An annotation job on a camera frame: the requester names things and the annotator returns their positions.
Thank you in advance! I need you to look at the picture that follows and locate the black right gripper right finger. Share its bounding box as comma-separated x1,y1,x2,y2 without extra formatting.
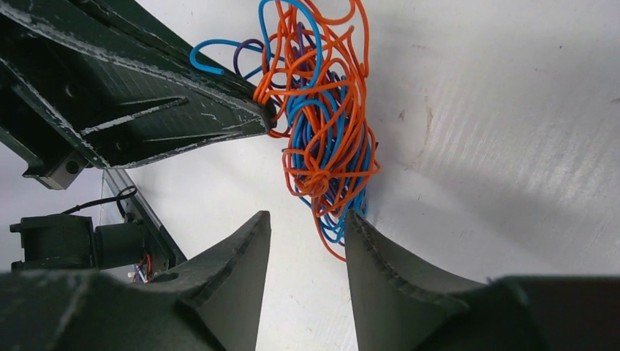
345,211,619,350

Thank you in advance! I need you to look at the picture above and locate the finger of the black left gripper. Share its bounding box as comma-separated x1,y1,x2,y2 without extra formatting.
1,1,276,190

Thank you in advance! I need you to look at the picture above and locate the blue wire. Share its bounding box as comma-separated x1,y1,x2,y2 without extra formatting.
189,0,374,246

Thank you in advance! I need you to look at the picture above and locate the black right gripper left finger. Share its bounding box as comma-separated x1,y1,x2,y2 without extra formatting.
1,211,271,350

